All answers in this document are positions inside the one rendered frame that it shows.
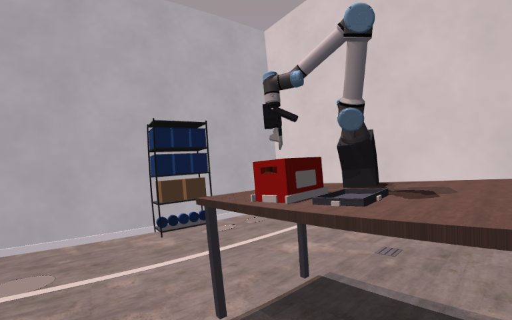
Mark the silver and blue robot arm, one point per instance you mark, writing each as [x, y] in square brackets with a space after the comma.
[355, 29]

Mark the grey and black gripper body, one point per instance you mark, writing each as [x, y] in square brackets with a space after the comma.
[270, 115]

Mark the red crate with dividers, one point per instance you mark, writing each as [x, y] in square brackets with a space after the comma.
[292, 175]

